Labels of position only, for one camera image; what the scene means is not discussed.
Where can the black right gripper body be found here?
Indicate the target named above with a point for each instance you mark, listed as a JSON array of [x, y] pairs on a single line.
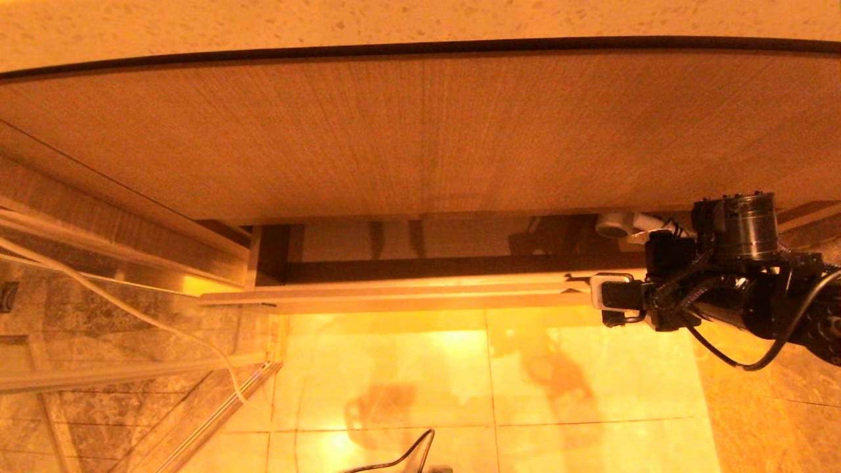
[[667, 253]]

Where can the wooden vanity drawer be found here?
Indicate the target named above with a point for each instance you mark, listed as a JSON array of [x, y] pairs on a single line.
[[407, 295]]

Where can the white hair dryer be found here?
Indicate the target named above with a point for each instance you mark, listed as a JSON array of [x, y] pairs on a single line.
[[617, 225]]

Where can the wooden vanity cabinet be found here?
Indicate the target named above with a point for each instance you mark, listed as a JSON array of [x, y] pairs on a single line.
[[394, 131]]

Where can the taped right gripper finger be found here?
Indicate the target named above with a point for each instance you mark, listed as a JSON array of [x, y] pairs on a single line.
[[578, 278]]

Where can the speckled stone countertop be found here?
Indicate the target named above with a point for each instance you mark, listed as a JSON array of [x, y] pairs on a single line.
[[394, 20]]

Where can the glass shower partition metal frame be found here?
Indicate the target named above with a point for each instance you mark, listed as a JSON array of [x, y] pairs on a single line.
[[131, 371]]

